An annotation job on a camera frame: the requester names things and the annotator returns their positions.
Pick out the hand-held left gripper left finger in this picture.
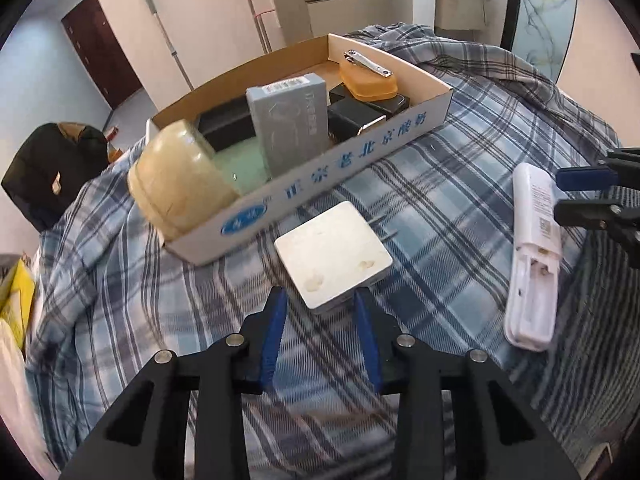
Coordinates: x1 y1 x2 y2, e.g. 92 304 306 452
60 286 289 480

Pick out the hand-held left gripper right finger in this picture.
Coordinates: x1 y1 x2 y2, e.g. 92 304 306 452
352 291 583 480

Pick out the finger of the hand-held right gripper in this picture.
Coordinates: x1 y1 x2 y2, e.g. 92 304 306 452
553 198 640 256
556 146 640 192

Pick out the white square power adapter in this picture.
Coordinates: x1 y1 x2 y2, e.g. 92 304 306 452
274 201 399 316

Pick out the white remote control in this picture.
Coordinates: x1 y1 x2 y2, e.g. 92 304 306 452
503 162 562 352

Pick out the cardboard box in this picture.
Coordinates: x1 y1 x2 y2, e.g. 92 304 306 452
146 33 455 267

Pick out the beige tape roll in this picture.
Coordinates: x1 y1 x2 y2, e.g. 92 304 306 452
127 119 241 241

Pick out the black rounded device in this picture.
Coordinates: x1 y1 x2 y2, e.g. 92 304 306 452
329 84 408 117

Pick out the grey rectangular box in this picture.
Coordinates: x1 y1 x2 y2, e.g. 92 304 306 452
245 73 337 179

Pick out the black angular case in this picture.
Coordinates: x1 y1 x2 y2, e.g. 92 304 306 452
195 99 258 153

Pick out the orange plastic box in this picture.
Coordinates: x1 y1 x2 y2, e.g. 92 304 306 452
339 60 399 101

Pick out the metal nail clipper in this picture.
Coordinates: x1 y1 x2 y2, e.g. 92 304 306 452
342 49 396 78

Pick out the blue plaid cloth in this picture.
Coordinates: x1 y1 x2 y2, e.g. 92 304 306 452
27 22 640 480

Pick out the sliding glass door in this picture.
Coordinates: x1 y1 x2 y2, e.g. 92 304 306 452
502 0 581 83

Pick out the green cloth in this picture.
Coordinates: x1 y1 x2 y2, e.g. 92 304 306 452
212 142 273 196

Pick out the small black printed box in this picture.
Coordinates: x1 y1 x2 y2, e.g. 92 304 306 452
327 99 388 143

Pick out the yellow bag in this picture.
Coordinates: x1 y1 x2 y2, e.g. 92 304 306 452
0 257 37 351

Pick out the white plastic bag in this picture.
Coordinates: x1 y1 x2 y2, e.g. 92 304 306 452
0 320 56 476

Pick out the black jacket on chair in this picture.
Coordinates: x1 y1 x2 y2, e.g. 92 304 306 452
0 122 111 233

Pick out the pink broom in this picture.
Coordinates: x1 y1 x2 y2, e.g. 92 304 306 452
242 0 277 54

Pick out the dark wooden door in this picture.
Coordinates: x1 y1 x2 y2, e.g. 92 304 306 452
61 0 143 110

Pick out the grey mop handle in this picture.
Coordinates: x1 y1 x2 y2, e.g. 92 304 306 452
141 0 195 92

